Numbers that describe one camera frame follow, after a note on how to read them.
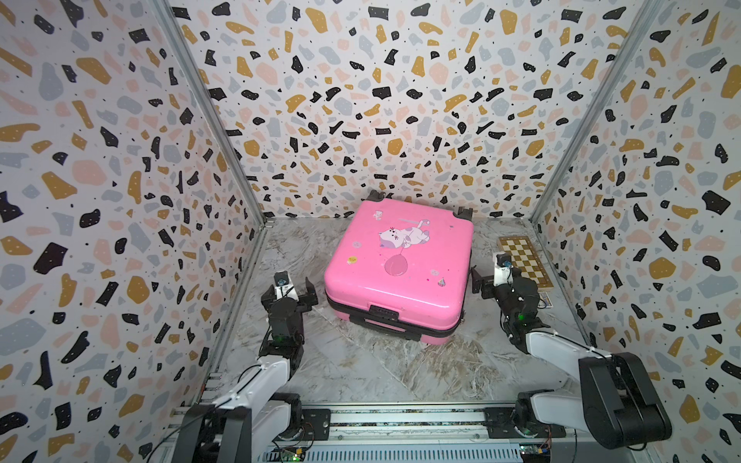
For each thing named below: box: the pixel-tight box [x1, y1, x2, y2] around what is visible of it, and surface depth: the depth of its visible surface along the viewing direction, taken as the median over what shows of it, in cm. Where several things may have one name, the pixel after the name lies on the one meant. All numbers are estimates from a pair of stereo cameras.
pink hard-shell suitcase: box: [323, 190, 475, 346], surface depth 82 cm
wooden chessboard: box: [498, 235, 555, 291], surface depth 109 cm
